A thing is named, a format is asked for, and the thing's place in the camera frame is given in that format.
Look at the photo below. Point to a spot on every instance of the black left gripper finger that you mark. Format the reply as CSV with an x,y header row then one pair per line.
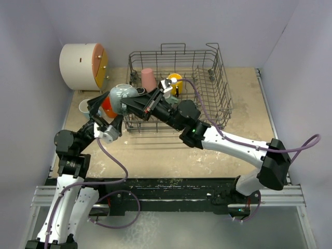
x,y
117,125
95,103

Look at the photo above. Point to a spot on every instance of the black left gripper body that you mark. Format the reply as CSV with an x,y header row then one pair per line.
x,y
97,120

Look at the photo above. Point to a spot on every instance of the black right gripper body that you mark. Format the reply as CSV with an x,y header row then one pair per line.
x,y
155,106

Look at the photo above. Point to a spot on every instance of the light blue ceramic mug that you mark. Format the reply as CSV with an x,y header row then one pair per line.
x,y
83,108

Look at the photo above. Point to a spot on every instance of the orange ceramic mug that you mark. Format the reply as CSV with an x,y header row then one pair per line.
x,y
107,108

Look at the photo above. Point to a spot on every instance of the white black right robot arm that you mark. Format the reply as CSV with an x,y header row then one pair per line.
x,y
270,160

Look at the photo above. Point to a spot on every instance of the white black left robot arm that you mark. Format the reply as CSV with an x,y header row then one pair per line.
x,y
74,197

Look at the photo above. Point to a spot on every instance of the black ceramic mug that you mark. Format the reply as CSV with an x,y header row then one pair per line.
x,y
141,90

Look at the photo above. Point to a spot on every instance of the sage green ceramic mug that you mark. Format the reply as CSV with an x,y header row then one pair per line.
x,y
172,100

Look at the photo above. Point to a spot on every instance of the pink plastic tumbler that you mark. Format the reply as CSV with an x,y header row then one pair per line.
x,y
148,79

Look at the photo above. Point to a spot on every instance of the yellow ceramic mug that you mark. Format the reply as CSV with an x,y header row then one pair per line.
x,y
176,83

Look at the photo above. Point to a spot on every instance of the white round drawer cabinet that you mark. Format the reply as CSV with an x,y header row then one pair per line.
x,y
84,67

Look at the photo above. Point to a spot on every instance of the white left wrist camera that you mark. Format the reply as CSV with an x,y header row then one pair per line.
x,y
104,133

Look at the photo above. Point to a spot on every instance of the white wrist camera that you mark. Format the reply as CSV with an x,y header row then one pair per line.
x,y
165,86
104,133

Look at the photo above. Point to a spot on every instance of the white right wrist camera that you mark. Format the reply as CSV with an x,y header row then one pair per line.
x,y
165,86

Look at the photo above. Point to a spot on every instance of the grey wire dish rack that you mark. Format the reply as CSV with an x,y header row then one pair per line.
x,y
204,67

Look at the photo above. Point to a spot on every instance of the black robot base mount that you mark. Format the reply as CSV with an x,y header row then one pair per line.
x,y
216,195

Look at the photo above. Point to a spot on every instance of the aluminium frame rail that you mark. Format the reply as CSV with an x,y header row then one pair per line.
x,y
43,196

